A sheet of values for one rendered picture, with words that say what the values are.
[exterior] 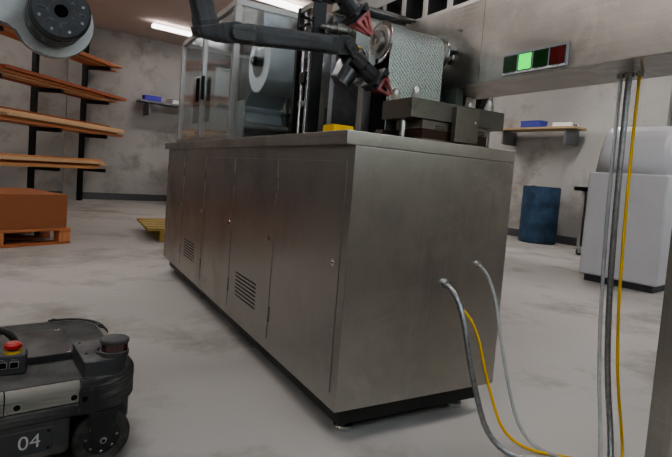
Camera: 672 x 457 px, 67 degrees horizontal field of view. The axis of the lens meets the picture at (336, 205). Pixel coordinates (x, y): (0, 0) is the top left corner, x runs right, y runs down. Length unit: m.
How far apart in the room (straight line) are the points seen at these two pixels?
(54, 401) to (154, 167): 8.95
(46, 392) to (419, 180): 1.10
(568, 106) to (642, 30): 6.97
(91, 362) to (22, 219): 3.43
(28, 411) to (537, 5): 1.78
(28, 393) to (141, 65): 9.13
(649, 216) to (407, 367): 3.55
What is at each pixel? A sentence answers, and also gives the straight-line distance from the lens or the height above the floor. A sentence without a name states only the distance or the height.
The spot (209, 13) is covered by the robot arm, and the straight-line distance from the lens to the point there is 1.45.
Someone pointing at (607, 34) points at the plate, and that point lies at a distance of 1.64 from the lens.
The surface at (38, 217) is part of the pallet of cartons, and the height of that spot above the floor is 0.23.
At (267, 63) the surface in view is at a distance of 2.71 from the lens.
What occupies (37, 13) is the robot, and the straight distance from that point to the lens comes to 1.52.
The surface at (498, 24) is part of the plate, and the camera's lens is 1.92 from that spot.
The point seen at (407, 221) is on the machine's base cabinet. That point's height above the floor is 0.65.
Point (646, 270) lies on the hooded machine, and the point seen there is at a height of 0.19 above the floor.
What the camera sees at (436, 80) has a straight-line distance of 1.91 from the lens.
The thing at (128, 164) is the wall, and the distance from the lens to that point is 10.07.
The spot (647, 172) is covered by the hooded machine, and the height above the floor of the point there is 1.00.
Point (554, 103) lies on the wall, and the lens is 8.65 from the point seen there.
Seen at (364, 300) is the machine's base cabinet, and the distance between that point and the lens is 1.47.
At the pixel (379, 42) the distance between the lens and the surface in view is 1.83.
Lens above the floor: 0.78
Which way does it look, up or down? 3 degrees down
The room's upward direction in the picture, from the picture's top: 5 degrees clockwise
